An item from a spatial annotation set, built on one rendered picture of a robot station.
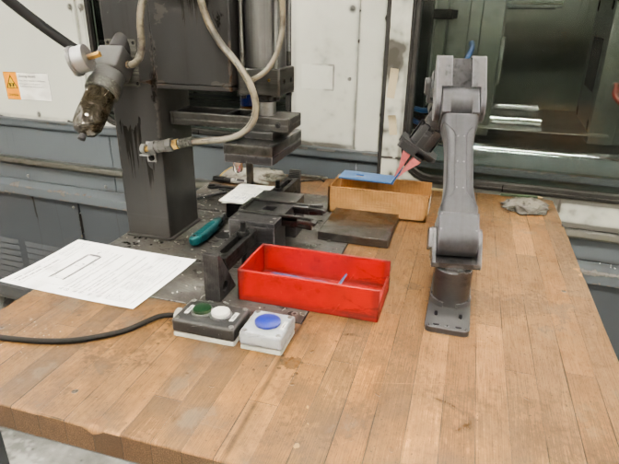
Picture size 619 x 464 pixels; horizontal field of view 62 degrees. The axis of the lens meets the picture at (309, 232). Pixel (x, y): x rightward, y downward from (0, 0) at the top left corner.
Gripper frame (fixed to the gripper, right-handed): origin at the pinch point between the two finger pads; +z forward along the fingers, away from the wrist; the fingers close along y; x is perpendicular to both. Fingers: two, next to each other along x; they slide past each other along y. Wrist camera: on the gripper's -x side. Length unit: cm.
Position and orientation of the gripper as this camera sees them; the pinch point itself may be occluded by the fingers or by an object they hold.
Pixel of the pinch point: (397, 174)
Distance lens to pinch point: 133.6
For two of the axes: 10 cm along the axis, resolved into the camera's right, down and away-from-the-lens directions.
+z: -5.1, 7.3, 4.4
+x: -2.9, 3.4, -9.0
